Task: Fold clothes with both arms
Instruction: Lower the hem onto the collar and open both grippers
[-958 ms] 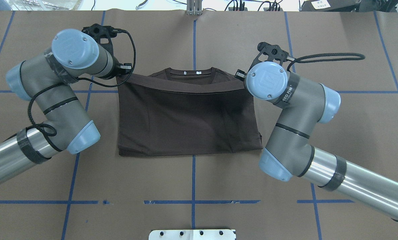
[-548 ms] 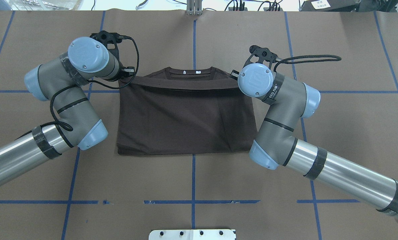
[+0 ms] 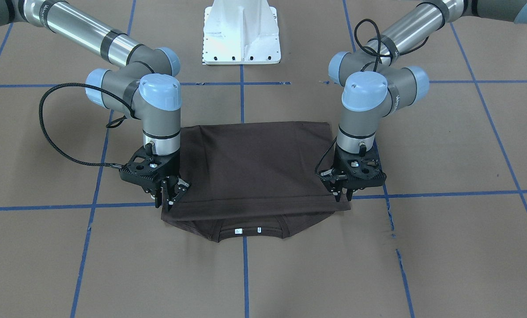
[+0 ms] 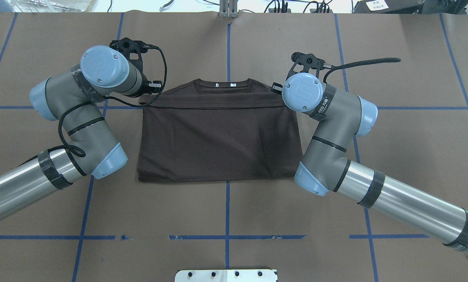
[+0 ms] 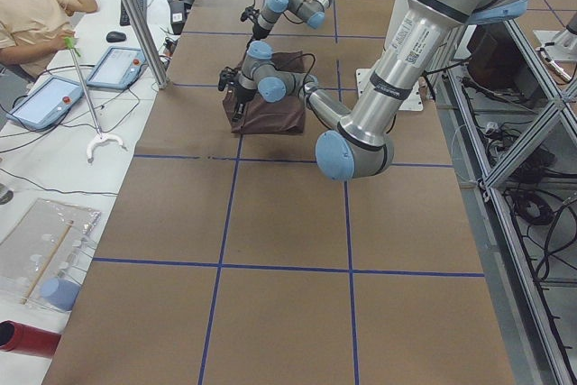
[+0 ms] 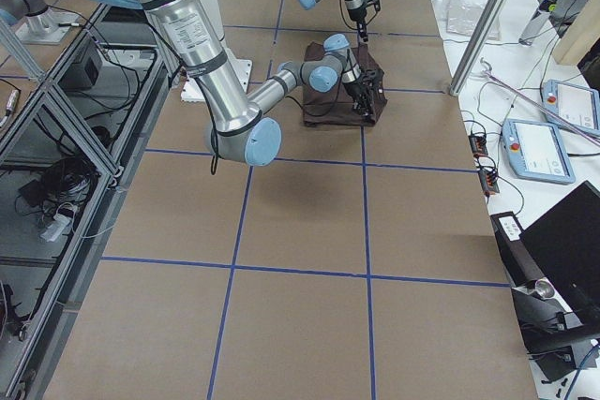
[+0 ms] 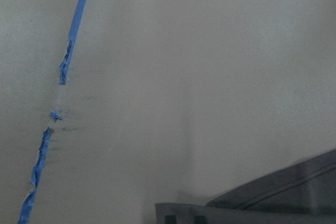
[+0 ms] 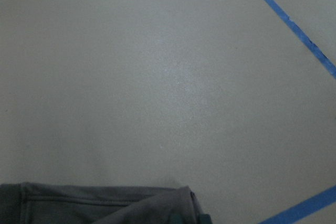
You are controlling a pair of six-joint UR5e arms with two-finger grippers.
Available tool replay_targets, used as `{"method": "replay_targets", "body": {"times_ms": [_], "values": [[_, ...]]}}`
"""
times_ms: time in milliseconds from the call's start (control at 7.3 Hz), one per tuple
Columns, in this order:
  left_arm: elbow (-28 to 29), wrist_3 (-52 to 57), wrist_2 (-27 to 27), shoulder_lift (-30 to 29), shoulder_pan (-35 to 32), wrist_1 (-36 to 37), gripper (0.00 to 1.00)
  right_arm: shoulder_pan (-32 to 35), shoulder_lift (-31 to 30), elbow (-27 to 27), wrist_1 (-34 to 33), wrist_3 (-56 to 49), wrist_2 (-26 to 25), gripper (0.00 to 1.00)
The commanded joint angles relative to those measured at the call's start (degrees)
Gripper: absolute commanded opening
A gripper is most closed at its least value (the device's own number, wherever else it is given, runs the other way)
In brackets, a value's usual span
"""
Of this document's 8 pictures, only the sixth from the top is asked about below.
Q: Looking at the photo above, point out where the blue teach pendant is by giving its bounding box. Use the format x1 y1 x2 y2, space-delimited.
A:
542 80 599 137
502 119 576 185

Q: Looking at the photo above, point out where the black box white label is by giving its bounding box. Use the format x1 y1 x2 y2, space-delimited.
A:
490 212 545 289

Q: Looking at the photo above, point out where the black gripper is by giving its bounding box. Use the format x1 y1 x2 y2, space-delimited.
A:
348 7 368 42
344 76 375 122

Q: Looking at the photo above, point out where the near blue teach pendant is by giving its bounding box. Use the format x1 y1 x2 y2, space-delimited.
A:
502 119 576 185

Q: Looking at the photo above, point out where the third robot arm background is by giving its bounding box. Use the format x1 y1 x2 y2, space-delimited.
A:
1 0 80 45

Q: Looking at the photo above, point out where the white pedestal column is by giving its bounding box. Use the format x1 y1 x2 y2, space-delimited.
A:
177 0 252 92

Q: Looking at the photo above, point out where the silver metal cup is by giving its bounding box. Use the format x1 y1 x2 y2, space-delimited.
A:
524 278 556 300

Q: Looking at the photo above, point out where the aluminium frame post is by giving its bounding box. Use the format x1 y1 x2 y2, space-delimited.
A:
448 0 506 96

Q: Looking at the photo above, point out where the far blue teach pendant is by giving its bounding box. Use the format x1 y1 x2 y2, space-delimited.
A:
542 80 599 137

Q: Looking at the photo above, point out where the brown t-shirt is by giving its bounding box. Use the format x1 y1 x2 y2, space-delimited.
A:
302 43 387 126

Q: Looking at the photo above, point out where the silver reacher grabber tool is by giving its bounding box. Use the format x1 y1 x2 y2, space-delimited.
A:
480 58 599 147

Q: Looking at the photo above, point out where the orange black connector hub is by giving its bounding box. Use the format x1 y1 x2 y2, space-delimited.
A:
469 133 488 157
478 167 500 198

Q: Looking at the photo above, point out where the black monitor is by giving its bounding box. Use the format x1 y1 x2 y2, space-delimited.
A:
520 181 599 323

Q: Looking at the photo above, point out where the plastic bagged cardboard sheet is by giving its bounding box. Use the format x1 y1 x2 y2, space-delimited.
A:
446 0 486 37

